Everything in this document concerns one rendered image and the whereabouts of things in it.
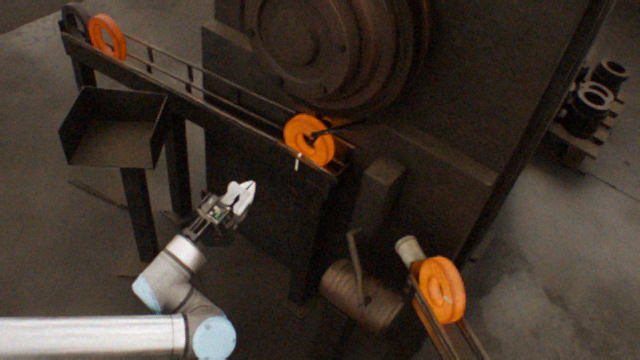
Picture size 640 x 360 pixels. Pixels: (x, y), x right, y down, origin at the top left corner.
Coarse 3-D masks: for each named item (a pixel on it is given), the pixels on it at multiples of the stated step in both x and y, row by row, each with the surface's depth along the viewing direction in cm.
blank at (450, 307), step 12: (432, 264) 116; (444, 264) 113; (420, 276) 123; (432, 276) 117; (444, 276) 112; (456, 276) 111; (432, 288) 120; (444, 288) 112; (456, 288) 110; (432, 300) 119; (444, 300) 113; (456, 300) 110; (444, 312) 114; (456, 312) 111
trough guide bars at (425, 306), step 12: (420, 288) 120; (408, 300) 124; (420, 300) 120; (432, 312) 115; (432, 324) 115; (468, 324) 113; (444, 336) 110; (468, 336) 113; (444, 348) 110; (480, 348) 108
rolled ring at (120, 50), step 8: (96, 16) 171; (104, 16) 170; (96, 24) 173; (104, 24) 169; (112, 24) 169; (96, 32) 178; (112, 32) 169; (120, 32) 171; (96, 40) 179; (112, 40) 172; (120, 40) 171; (104, 48) 181; (120, 48) 172; (112, 56) 178; (120, 56) 175
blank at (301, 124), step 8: (296, 120) 137; (304, 120) 136; (312, 120) 136; (288, 128) 141; (296, 128) 139; (304, 128) 137; (312, 128) 135; (320, 128) 135; (288, 136) 143; (296, 136) 141; (320, 136) 135; (328, 136) 136; (288, 144) 145; (296, 144) 143; (304, 144) 144; (320, 144) 136; (328, 144) 136; (304, 152) 143; (312, 152) 142; (320, 152) 138; (328, 152) 137; (312, 160) 142; (320, 160) 140; (328, 160) 140
